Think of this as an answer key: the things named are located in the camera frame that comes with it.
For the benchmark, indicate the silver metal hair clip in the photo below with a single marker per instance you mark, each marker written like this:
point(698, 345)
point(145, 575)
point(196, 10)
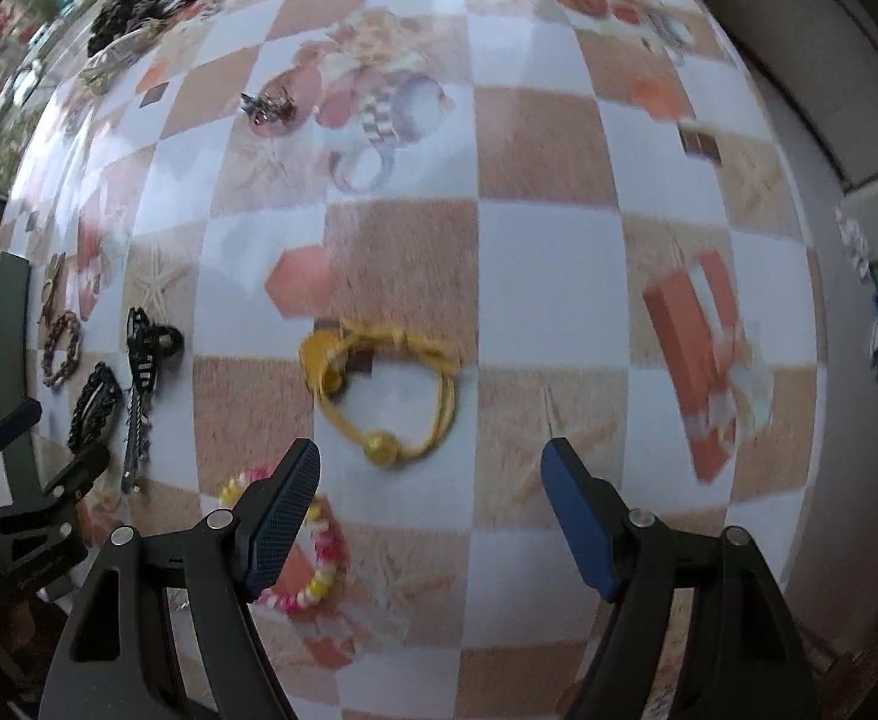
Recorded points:
point(136, 427)

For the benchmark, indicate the dark fabric scrunchie pile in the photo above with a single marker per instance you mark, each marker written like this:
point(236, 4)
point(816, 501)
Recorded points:
point(128, 15)

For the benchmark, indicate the white flower ornament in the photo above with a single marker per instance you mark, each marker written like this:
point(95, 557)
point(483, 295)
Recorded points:
point(855, 240)

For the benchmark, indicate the checkered printed tablecloth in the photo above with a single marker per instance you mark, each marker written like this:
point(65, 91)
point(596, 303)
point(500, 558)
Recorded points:
point(544, 277)

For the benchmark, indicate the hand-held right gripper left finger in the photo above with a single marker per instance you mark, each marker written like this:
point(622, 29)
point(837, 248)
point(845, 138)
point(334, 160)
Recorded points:
point(283, 517)

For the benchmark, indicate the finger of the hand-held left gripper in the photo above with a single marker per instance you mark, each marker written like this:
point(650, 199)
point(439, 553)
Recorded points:
point(15, 418)
point(79, 469)

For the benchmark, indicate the black hair clip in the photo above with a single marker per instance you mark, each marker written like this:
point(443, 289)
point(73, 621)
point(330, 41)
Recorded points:
point(145, 345)

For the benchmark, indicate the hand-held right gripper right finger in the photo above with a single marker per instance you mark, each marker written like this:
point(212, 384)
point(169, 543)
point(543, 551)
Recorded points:
point(578, 525)

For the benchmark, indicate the wooden hair clip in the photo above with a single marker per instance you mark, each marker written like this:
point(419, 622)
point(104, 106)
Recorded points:
point(54, 281)

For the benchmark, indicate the small dark metal hair clip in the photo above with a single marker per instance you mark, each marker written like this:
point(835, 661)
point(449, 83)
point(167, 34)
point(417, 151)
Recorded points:
point(270, 106)

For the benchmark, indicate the white lace hair band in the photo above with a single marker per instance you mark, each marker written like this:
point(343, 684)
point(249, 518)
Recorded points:
point(109, 60)

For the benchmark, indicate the grey jewelry tray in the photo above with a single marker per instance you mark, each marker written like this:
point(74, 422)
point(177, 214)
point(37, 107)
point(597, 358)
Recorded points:
point(15, 330)

